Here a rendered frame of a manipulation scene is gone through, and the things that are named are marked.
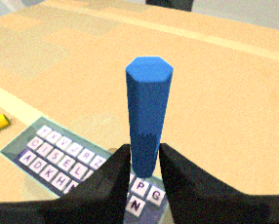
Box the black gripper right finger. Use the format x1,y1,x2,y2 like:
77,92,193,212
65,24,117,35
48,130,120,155
159,143,279,224

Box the keyboard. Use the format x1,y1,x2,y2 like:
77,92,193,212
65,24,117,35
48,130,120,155
0,115,169,224

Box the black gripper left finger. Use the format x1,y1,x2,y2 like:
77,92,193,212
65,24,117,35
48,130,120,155
0,143,131,224

